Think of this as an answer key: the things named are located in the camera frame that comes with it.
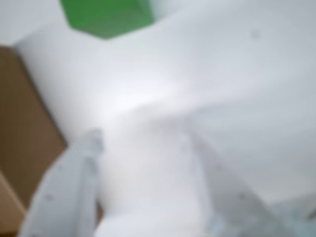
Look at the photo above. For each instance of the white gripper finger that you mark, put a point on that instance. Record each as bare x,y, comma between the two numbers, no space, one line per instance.
66,187
222,195

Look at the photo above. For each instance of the green cube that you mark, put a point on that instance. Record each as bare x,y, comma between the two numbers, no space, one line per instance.
108,17

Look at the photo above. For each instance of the brown cardboard box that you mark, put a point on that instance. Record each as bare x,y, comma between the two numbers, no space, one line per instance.
22,123

